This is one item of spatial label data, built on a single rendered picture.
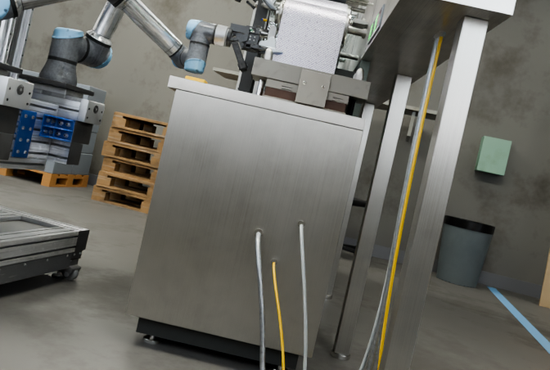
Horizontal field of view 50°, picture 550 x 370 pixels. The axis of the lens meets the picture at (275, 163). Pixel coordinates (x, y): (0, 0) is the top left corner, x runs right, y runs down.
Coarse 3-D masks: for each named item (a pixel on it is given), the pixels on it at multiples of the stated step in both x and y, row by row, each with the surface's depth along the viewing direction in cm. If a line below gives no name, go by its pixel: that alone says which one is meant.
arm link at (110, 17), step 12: (108, 12) 248; (120, 12) 250; (96, 24) 250; (108, 24) 249; (84, 36) 252; (96, 36) 249; (108, 36) 252; (96, 48) 250; (108, 48) 254; (84, 60) 249; (96, 60) 252; (108, 60) 257
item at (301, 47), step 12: (288, 36) 218; (300, 36) 218; (312, 36) 218; (324, 36) 218; (336, 36) 218; (276, 48) 218; (288, 48) 218; (300, 48) 218; (312, 48) 218; (324, 48) 218; (336, 48) 218; (276, 60) 218; (288, 60) 218; (300, 60) 218; (312, 60) 218; (324, 60) 218; (336, 60) 218
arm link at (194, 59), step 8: (192, 48) 216; (200, 48) 216; (208, 48) 219; (184, 56) 220; (192, 56) 216; (200, 56) 216; (184, 64) 219; (192, 64) 216; (200, 64) 217; (192, 72) 220; (200, 72) 218
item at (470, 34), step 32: (480, 32) 140; (448, 96) 140; (384, 128) 232; (448, 128) 140; (384, 160) 230; (448, 160) 140; (352, 192) 335; (384, 192) 230; (448, 192) 140; (416, 224) 141; (416, 256) 140; (352, 288) 231; (416, 288) 140; (352, 320) 230; (416, 320) 140; (384, 352) 144
